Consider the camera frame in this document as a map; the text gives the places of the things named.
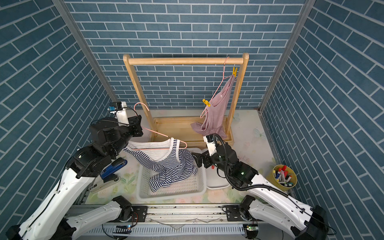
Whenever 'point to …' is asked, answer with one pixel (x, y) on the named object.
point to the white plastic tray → (213, 180)
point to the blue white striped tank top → (165, 155)
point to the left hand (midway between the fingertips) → (146, 116)
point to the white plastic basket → (193, 186)
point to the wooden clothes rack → (164, 128)
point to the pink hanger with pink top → (219, 108)
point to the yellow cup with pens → (282, 177)
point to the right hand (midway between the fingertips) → (201, 150)
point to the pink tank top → (215, 119)
